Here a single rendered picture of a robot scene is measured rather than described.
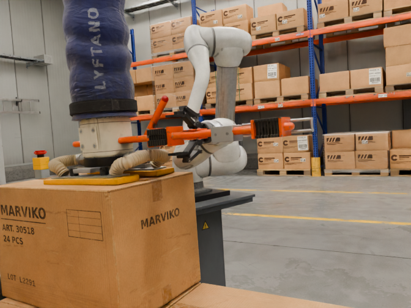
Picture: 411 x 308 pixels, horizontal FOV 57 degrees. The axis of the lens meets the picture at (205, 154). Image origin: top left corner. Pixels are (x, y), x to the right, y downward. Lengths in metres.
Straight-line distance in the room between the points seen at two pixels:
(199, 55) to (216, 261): 1.05
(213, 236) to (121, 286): 0.97
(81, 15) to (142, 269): 0.80
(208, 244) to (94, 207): 1.00
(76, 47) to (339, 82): 7.26
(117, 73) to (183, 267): 0.68
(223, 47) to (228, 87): 0.19
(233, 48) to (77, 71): 0.81
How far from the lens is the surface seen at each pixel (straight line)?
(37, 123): 12.81
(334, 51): 9.69
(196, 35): 1.81
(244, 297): 1.34
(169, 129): 1.15
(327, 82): 8.31
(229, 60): 1.85
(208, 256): 2.03
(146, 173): 1.32
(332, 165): 8.24
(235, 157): 1.99
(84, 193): 1.15
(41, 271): 1.39
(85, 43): 1.31
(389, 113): 9.42
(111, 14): 1.34
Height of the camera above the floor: 1.10
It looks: 4 degrees down
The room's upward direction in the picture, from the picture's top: 4 degrees counter-clockwise
